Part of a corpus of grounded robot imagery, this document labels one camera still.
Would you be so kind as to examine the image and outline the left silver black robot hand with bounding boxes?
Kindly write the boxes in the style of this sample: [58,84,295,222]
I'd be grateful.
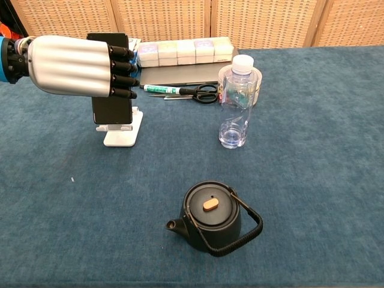
[28,35,140,100]

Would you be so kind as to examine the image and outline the black smartphone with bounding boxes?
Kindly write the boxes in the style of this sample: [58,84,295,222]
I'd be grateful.
[86,32,133,125]

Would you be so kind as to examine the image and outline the black tripod stand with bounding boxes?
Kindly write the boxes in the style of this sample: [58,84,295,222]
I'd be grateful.
[0,0,29,38]

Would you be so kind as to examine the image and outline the white phone stand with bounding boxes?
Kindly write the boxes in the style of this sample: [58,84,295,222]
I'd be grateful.
[95,106,144,148]

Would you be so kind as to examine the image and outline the orange round object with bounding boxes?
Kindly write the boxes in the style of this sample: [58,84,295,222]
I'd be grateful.
[7,23,24,40]

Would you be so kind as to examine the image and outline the blue cardboard box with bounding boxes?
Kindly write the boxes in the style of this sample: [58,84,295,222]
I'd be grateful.
[131,49,140,74]

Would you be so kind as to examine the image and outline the tissue pack purple print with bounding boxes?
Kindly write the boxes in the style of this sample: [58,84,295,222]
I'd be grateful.
[136,41,160,68]
[194,38,215,64]

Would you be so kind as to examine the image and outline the white green marker pen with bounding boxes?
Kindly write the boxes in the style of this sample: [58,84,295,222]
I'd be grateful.
[143,84,182,95]

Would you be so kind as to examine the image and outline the tissue pack green print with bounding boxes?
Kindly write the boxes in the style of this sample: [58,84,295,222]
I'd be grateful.
[158,40,179,67]
[213,36,235,63]

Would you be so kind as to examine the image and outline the silver tweezers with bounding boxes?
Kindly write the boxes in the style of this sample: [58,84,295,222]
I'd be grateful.
[149,94,196,101]

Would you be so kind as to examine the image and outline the grey closed laptop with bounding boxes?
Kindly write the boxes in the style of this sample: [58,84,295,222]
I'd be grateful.
[139,47,241,88]

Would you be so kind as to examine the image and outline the plain white tissue pack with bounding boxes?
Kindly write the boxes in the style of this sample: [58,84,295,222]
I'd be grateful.
[176,39,197,65]

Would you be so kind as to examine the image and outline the clear plastic water bottle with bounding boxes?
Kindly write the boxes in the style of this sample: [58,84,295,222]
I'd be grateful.
[218,55,254,150]

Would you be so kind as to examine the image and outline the wicker folding screen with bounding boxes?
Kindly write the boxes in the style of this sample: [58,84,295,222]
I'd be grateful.
[8,0,384,49]

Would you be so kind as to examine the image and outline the clear jar with white lid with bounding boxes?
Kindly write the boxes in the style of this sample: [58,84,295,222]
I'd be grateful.
[218,65,263,107]

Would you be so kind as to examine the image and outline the blue carpet table cover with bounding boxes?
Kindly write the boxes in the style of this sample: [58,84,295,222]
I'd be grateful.
[0,44,384,288]

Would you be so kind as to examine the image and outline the black handled scissors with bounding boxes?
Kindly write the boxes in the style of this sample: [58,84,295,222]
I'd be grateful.
[179,83,219,104]

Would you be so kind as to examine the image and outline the black teapot with handle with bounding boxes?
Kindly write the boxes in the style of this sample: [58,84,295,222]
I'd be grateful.
[165,180,264,258]

